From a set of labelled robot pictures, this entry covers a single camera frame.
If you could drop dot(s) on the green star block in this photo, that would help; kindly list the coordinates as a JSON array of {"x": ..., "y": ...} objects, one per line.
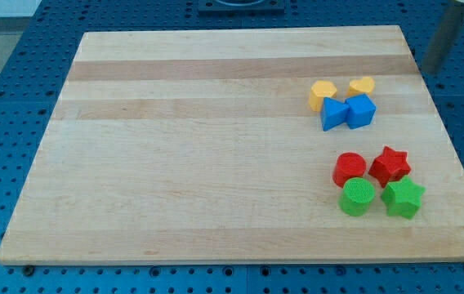
[{"x": 403, "y": 197}]

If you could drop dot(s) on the green cylinder block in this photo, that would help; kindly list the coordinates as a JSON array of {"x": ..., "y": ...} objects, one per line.
[{"x": 356, "y": 197}]

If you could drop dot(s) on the red cylinder block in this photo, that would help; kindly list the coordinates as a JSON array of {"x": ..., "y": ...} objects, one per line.
[{"x": 348, "y": 165}]

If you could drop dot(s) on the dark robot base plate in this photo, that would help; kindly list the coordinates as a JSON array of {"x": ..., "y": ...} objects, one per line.
[{"x": 234, "y": 6}]

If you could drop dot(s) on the yellow heart block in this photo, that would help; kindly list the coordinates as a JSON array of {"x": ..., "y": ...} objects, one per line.
[{"x": 364, "y": 85}]

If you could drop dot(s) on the blue triangle block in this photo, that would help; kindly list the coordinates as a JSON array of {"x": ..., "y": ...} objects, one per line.
[{"x": 333, "y": 113}]

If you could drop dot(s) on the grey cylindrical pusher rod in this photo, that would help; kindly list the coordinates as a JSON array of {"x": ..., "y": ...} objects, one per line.
[{"x": 442, "y": 40}]

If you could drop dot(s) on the blue cube block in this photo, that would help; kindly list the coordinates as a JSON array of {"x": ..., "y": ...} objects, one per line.
[{"x": 361, "y": 111}]

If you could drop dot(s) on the yellow hexagon block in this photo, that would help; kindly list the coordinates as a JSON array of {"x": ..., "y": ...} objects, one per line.
[{"x": 319, "y": 91}]

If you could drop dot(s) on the large wooden board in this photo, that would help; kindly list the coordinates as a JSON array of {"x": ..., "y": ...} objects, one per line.
[{"x": 199, "y": 147}]

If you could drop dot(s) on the red star block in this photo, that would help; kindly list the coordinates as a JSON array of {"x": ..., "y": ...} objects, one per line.
[{"x": 390, "y": 165}]

